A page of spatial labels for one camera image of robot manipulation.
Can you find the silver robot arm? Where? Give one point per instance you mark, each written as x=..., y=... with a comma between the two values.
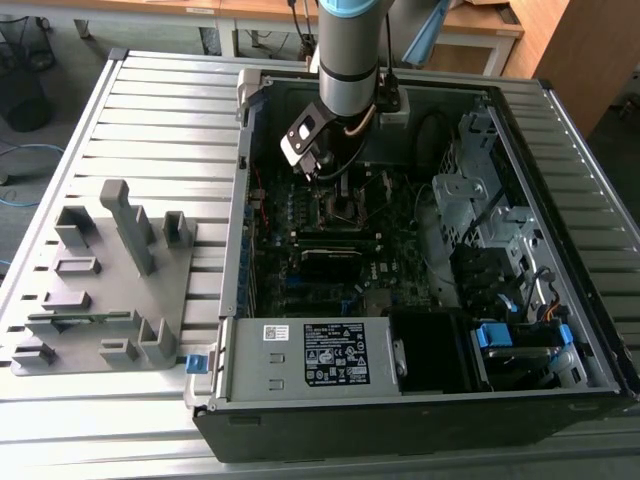
x=350, y=55

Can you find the CPU socket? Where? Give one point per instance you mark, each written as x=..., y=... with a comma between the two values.
x=325, y=215

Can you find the green RAM stick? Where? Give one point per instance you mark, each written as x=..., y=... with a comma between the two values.
x=340, y=243
x=107, y=316

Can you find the silver metal drive cage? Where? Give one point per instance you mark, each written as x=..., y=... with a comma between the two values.
x=450, y=200

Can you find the black graphics card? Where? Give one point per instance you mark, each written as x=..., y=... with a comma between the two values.
x=330, y=265

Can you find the green Dell motherboard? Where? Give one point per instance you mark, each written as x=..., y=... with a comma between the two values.
x=400, y=280

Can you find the grey plastic parts rack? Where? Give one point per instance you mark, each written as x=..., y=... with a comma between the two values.
x=165, y=280

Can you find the blue disk carrier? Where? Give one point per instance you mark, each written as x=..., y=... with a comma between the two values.
x=492, y=334

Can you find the grey power supply with label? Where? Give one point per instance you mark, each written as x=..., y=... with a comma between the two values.
x=245, y=360

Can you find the brown wooden cabinet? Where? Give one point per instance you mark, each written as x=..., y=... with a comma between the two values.
x=590, y=50

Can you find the blue plastic case latch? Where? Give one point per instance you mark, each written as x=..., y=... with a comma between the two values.
x=195, y=364

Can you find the black open PC case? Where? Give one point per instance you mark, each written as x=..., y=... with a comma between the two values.
x=350, y=435

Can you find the black mesh wastebasket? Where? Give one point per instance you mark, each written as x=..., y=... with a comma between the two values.
x=25, y=105

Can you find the grey wrist camera black face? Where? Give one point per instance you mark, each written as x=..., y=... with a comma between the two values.
x=302, y=132

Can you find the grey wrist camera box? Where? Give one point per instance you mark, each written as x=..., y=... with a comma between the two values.
x=392, y=117

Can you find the wooden desk white frame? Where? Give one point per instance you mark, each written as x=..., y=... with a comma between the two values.
x=475, y=22
x=150, y=4

